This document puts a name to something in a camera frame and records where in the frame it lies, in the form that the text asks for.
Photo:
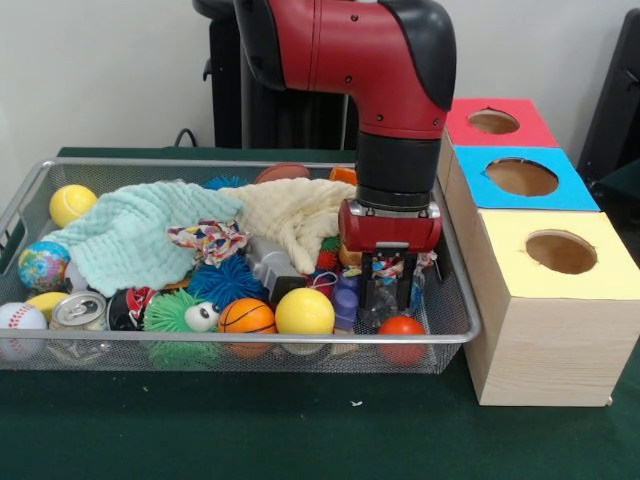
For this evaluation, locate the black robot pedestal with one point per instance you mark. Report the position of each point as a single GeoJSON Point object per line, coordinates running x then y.
{"type": "Point", "coordinates": [225, 100]}

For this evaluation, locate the red-orange ball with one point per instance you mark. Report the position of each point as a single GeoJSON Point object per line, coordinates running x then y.
{"type": "Point", "coordinates": [402, 327]}

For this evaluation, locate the green spiky toy with eyes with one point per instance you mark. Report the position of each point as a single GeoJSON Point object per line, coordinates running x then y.
{"type": "Point", "coordinates": [165, 315]}

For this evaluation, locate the wooden box with three holes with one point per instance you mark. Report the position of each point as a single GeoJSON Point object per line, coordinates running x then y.
{"type": "Point", "coordinates": [550, 350]}

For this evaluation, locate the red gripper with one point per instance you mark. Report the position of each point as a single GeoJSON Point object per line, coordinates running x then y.
{"type": "Point", "coordinates": [390, 231]}

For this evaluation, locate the silver drink can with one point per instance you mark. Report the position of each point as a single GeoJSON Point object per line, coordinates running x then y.
{"type": "Point", "coordinates": [80, 307]}

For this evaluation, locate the small orange basketball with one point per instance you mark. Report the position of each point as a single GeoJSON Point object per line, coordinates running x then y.
{"type": "Point", "coordinates": [247, 316]}

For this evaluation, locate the smooth yellow ball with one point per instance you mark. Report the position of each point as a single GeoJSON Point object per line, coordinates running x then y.
{"type": "Point", "coordinates": [305, 311]}

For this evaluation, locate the white baseball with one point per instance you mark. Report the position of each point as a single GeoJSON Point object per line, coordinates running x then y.
{"type": "Point", "coordinates": [20, 320]}

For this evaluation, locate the mint green waffle cloth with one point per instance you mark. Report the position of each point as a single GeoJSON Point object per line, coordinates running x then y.
{"type": "Point", "coordinates": [125, 230]}

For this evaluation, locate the yellow ball with seam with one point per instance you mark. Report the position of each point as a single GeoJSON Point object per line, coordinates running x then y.
{"type": "Point", "coordinates": [72, 205]}

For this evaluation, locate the globe print ball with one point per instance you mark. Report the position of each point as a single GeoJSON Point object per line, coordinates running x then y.
{"type": "Point", "coordinates": [44, 266]}

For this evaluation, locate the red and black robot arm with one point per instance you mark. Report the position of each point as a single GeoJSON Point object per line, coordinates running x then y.
{"type": "Point", "coordinates": [360, 55]}

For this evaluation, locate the cream waffle cloth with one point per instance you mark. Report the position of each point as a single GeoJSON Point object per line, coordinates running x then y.
{"type": "Point", "coordinates": [290, 210]}

